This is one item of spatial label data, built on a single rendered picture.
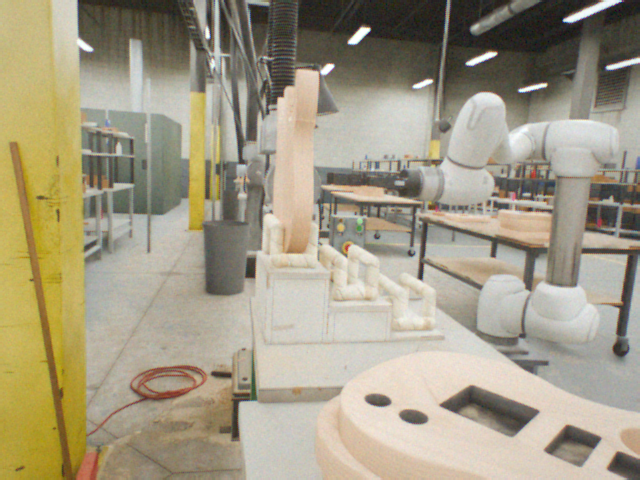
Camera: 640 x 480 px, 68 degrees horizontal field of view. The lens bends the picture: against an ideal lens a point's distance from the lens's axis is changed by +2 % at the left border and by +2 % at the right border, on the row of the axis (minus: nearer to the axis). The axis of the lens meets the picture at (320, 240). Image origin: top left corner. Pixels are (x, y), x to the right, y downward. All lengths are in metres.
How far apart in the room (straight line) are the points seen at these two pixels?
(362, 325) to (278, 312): 0.21
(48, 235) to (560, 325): 1.81
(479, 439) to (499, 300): 1.27
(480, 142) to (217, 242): 3.84
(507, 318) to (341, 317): 0.88
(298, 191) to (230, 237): 3.79
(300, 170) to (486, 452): 0.66
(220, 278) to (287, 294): 3.82
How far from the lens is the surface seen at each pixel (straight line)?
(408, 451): 0.59
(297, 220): 1.02
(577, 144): 1.72
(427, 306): 1.24
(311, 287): 1.09
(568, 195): 1.76
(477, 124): 1.21
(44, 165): 1.92
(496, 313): 1.88
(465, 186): 1.27
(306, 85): 1.03
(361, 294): 1.15
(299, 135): 1.04
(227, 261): 4.84
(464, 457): 0.60
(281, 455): 0.80
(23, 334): 2.06
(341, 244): 2.22
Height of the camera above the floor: 1.34
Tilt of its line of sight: 9 degrees down
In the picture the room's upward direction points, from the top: 3 degrees clockwise
